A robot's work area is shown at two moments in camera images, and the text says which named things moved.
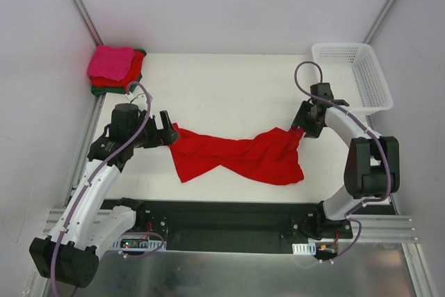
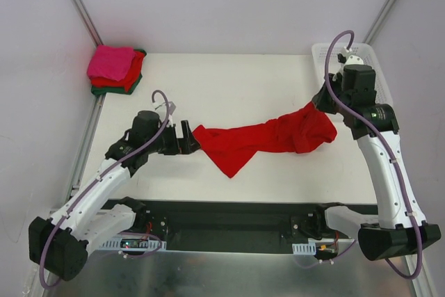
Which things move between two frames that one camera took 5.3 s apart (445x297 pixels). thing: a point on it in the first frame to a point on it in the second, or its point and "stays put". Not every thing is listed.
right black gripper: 306,122 to 325,99
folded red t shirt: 133,74 stays put
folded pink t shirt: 112,62 stays put
